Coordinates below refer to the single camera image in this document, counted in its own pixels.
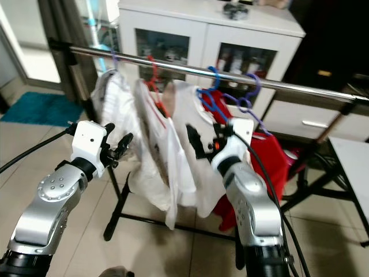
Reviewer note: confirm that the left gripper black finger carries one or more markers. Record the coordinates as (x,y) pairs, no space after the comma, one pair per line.
(126,142)
(124,160)

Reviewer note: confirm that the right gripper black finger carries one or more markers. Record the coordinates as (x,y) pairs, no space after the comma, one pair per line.
(220,131)
(196,141)

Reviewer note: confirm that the white t-shirt with red trim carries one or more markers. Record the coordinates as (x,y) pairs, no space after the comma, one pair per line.
(164,161)

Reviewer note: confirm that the red plastic hanger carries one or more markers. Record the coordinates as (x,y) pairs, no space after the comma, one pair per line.
(153,69)

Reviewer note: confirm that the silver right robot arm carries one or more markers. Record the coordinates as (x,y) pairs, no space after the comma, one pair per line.
(256,202)

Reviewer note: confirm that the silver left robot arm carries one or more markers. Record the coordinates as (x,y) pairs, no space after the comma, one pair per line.
(43,225)

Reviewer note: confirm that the blue plastic hanger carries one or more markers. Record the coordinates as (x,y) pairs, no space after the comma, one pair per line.
(210,104)

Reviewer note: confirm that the purple plastic hanger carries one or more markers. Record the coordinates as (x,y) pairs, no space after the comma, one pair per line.
(243,104)

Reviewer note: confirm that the lilac plastic hanger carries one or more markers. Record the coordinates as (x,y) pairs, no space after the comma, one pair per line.
(114,57)

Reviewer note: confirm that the cream t-shirt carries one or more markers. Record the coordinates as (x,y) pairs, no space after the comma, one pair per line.
(184,109)

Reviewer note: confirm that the white checked shirt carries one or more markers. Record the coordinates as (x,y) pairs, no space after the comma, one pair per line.
(109,95)

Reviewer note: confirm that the steel clothes rack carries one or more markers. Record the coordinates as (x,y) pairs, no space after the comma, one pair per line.
(184,70)

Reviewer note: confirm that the teal floor mat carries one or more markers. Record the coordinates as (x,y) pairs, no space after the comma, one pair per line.
(34,108)

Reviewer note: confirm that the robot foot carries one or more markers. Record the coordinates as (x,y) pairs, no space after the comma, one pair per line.
(115,272)

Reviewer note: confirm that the white glass-door cabinet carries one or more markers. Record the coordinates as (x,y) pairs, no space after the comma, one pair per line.
(150,23)

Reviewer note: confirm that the small grey toy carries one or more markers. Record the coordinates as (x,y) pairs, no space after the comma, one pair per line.
(235,10)

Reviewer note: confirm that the grey curtain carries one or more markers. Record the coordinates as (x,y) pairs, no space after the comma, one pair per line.
(60,34)

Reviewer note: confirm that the white work table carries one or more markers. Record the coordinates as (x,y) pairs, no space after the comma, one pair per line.
(351,173)

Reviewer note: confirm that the beige plush toy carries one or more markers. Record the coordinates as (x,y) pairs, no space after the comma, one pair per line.
(274,3)

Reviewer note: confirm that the black television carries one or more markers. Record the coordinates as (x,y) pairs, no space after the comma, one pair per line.
(334,34)

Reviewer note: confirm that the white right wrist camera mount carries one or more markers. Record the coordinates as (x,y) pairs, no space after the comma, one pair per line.
(241,130)

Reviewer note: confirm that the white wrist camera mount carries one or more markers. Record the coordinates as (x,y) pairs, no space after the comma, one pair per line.
(89,141)
(241,130)

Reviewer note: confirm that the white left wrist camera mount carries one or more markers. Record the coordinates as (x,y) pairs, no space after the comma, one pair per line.
(89,141)

